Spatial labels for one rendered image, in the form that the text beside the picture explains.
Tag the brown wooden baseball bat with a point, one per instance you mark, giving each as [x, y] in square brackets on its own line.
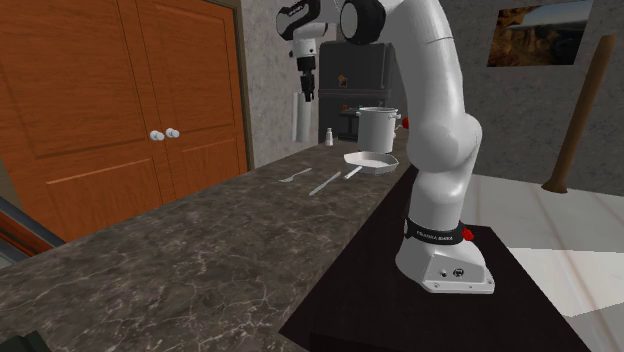
[580, 112]

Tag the silver fork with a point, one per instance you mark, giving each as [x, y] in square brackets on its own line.
[294, 176]

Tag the silver knife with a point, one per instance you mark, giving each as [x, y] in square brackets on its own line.
[324, 184]

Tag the landscape wall picture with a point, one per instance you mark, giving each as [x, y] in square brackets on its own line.
[538, 34]

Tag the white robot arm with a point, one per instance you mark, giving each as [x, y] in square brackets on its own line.
[429, 97]

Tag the silver stock pot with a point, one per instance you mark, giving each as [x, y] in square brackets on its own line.
[376, 129]

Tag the dark grey refrigerator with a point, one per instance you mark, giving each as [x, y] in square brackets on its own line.
[356, 63]

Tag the small salt shaker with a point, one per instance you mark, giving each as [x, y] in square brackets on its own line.
[329, 137]

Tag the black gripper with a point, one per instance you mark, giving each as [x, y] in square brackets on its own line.
[306, 73]

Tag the brown wooden double door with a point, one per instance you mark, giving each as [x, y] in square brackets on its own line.
[122, 97]

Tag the white paper towel roll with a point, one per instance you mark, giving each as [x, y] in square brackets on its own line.
[302, 119]

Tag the dark robot stand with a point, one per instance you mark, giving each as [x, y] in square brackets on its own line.
[380, 292]

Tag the white frying pan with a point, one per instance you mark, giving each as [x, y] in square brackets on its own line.
[373, 163]

